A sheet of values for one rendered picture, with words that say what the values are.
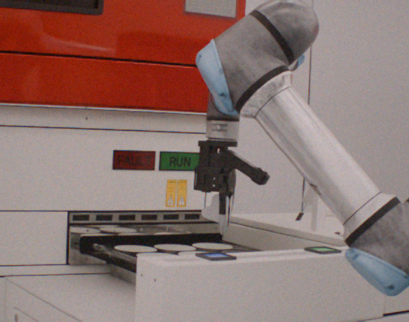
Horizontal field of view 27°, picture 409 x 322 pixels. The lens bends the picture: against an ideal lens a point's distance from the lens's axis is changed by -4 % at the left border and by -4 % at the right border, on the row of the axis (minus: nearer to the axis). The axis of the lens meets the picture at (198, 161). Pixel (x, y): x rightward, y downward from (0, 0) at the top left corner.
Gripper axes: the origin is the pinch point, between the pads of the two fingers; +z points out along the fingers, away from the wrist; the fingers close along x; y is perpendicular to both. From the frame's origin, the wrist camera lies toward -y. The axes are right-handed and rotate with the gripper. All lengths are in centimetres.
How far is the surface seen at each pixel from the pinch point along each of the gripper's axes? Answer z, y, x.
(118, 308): 14.4, 14.1, 30.4
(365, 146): -13, -9, -271
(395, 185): 7, -26, -289
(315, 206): -5.8, -19.1, -8.6
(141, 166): -12.1, 24.6, -10.9
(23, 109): -25, 46, 13
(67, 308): 14.4, 22.5, 37.3
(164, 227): 2.9, 19.3, -15.4
